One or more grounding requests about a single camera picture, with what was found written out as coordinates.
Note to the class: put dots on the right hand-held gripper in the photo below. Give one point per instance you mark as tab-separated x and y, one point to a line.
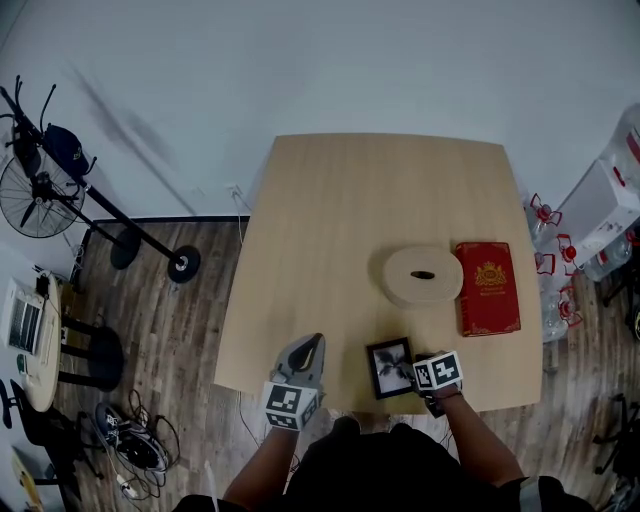
440	372

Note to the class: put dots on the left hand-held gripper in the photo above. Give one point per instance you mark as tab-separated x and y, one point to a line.
290	406

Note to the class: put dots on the black picture frame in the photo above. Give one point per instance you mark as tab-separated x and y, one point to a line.
389	370

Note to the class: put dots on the person's left forearm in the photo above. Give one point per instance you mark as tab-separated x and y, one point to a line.
260	470

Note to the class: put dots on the black robot base unit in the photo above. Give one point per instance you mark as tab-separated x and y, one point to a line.
132	445

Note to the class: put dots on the person's right forearm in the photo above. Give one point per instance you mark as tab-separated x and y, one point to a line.
480	440

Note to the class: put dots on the red hardcover book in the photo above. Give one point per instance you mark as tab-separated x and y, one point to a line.
487	290

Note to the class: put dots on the person's black clothing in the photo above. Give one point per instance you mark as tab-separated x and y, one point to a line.
380	470

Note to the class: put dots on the cluster of clear water jugs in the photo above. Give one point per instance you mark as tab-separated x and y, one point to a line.
550	300

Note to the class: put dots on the black swivel chair base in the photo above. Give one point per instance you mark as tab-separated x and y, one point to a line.
622	435

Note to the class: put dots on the white power strip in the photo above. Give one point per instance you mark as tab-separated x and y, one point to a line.
126	486

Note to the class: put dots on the white water dispenser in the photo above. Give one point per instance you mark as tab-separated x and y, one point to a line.
595	210

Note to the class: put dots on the black coat rack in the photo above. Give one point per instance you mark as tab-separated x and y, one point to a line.
125	220

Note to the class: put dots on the cardboard box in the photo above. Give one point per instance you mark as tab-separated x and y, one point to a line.
69	310

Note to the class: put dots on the round beige table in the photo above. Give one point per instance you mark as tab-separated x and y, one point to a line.
50	370

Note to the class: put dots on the black office chair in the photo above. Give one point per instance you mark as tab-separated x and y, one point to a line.
50	435

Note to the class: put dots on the black power adapter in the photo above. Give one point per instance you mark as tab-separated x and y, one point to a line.
42	285

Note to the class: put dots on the small green white device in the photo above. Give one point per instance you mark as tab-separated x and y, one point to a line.
22	363

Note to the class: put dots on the white toaster oven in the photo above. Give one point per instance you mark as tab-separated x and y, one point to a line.
22	320

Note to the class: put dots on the large inverted dispenser bottle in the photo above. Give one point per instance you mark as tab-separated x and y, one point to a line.
627	140

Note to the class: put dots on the small yellow side table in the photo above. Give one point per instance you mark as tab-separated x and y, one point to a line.
25	480

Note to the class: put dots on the black standing fan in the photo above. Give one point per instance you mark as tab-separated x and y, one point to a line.
40	195

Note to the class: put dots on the dark blue cap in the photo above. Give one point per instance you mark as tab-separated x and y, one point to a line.
65	150

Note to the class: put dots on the dark hanging pouch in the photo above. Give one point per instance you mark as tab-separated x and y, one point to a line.
27	150

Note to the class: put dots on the white wall socket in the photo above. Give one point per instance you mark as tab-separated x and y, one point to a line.
235	193

